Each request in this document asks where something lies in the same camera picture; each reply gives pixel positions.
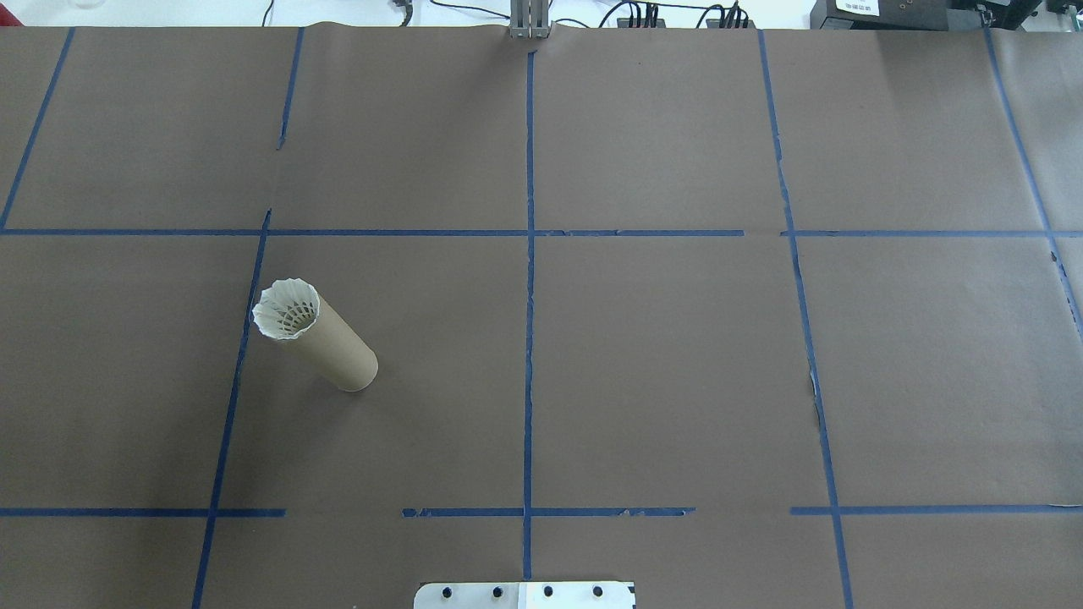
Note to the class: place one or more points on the white shuttlecock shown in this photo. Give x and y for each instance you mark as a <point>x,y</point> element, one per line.
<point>283,311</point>

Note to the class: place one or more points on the brown cardboard tube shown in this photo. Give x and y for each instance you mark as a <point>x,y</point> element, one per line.
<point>343,351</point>

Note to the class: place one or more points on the aluminium frame post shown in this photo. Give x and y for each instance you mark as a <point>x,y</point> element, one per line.
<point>530,19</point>

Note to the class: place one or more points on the black computer box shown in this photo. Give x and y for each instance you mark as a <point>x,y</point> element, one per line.
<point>880,13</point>

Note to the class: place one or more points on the white pillar with base plate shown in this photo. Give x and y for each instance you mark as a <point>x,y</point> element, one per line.
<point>525,596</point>

